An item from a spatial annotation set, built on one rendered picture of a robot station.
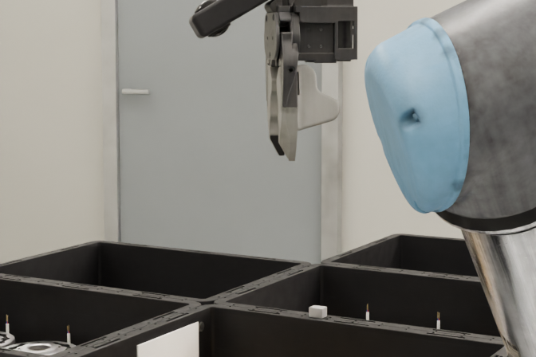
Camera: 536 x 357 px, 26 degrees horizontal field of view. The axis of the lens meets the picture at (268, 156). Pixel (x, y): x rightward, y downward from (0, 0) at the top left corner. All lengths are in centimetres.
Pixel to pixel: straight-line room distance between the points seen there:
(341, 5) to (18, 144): 423
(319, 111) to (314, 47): 6
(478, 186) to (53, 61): 449
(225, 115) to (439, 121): 402
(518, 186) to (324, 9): 43
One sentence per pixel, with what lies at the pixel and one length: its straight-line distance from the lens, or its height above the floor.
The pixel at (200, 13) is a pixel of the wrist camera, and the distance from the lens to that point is 113.
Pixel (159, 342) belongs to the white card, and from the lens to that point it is 135.
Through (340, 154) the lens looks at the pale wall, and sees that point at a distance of 453.
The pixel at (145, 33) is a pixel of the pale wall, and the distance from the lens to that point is 489.
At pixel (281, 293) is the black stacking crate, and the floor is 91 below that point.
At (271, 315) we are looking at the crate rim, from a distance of 139.
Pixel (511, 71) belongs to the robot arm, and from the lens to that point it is 72.
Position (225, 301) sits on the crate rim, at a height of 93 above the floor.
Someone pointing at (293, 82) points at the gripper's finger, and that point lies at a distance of 112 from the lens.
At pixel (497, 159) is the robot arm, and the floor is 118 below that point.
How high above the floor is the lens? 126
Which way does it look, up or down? 6 degrees down
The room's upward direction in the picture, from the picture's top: straight up
